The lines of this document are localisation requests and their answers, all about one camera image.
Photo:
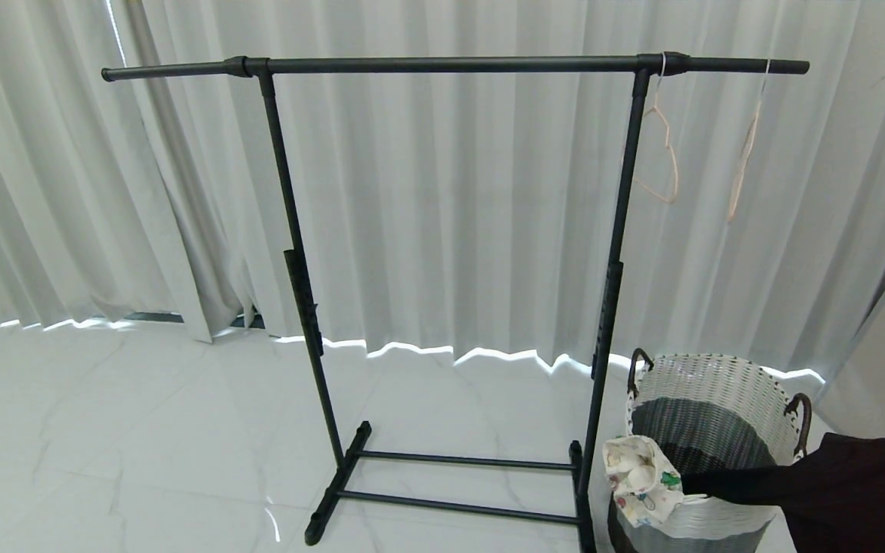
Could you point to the pink clothes hanger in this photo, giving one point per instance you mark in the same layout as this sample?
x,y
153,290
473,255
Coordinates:
x,y
749,142
667,142

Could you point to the black short-sleeved shirt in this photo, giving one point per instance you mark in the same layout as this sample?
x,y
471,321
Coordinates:
x,y
857,484

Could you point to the black clothes rack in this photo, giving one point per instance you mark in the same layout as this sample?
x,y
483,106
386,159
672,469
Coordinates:
x,y
450,64

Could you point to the white laundry basket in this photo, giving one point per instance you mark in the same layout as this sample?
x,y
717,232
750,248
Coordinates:
x,y
707,380

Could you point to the white curtain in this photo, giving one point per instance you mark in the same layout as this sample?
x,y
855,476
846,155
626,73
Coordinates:
x,y
28,192
450,192

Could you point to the cream printed garment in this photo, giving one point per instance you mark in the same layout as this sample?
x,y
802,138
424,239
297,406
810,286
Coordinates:
x,y
638,476

